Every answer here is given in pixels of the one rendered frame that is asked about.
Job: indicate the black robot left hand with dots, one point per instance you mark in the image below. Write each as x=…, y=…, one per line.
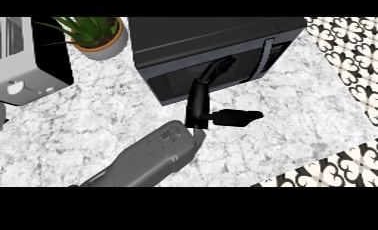
x=199, y=102

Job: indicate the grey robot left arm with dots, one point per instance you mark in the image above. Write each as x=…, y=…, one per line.
x=148, y=157

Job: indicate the dark microwave door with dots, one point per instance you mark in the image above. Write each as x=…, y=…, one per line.
x=170, y=80

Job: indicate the dark grey microwave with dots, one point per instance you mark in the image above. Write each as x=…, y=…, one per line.
x=196, y=37

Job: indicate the green plant in pot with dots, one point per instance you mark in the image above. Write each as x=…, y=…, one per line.
x=96, y=35

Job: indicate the silver and black appliance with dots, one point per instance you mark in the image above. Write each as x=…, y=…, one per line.
x=29, y=70

